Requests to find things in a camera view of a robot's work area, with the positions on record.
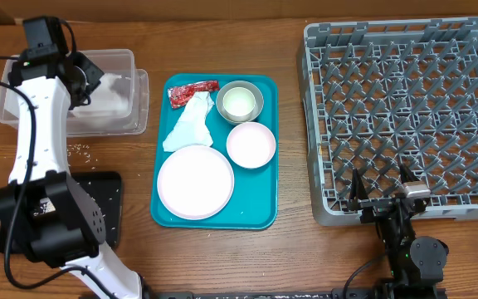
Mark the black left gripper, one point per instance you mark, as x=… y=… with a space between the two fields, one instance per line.
x=92 y=72

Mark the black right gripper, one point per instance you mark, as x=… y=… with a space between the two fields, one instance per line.
x=374 y=208

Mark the red snack wrapper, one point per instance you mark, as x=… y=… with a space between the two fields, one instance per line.
x=180 y=95

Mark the white napkin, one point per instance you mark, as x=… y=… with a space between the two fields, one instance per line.
x=191 y=128
x=110 y=98

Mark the pink small bowl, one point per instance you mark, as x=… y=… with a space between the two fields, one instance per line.
x=251 y=145

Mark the pink round plate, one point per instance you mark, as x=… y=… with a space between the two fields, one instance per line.
x=195 y=182

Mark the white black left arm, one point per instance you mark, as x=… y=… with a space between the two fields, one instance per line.
x=52 y=225

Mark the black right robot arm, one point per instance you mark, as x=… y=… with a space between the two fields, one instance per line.
x=416 y=263

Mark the grey dishwasher rack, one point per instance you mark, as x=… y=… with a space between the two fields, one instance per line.
x=381 y=94

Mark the clear plastic bin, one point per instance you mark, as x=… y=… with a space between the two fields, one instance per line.
x=134 y=121

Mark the black rectangular tray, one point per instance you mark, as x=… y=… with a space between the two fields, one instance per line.
x=104 y=187

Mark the teal plastic tray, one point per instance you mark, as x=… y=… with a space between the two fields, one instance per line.
x=253 y=204

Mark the cream cup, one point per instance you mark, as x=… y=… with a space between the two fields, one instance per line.
x=239 y=102

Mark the grey-green bowl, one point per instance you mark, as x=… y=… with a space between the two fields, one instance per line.
x=259 y=99

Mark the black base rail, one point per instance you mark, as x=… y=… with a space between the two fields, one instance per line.
x=337 y=293

